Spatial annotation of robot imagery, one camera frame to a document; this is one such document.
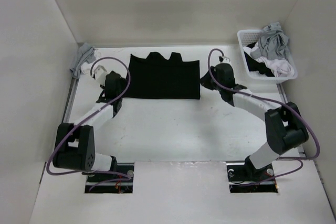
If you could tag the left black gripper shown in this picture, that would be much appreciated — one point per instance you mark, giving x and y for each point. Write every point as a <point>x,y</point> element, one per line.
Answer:
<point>123,84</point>

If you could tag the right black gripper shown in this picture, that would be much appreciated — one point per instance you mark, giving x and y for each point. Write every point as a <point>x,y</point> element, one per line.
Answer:
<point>205,81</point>

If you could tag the black tank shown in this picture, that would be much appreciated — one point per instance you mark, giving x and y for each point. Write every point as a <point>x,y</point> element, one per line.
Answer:
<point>156,77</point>
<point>260,67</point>

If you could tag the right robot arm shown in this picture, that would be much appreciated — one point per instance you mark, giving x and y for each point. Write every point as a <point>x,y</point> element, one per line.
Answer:
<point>284,130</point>

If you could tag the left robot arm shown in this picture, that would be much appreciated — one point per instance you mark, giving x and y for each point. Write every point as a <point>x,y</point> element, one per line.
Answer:
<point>75,142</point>

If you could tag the black tank top in basket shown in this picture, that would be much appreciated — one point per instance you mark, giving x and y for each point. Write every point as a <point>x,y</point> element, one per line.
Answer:
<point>260,67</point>

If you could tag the folded white tank top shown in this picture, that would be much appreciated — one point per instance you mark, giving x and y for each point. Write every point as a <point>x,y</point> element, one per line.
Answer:
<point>86,66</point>

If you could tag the folded grey tank top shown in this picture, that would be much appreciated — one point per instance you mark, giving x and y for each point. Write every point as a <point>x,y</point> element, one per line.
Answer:
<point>85,54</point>

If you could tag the grey tank top in basket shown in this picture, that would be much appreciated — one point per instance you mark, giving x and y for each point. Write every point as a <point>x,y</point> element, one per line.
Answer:
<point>272,43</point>

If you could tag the white tank top in basket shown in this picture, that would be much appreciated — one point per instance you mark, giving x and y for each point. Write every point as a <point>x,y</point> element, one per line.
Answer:
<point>279,68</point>

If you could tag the white plastic basket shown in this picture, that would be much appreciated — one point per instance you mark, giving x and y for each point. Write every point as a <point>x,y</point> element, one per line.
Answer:
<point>249,36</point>

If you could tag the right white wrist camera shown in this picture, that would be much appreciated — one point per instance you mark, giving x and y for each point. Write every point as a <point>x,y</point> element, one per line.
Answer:
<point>224,59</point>

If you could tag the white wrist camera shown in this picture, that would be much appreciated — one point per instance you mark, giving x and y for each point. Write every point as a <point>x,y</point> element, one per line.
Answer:
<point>99,73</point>
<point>224,59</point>

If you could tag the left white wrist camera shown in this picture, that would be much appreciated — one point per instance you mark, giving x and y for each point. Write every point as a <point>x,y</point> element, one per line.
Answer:
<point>99,73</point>

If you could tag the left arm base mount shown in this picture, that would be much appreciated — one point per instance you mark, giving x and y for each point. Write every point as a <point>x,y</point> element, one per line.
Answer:
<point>99,183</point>

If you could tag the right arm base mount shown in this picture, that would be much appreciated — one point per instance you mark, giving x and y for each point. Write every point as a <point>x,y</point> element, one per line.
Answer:
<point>241,182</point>

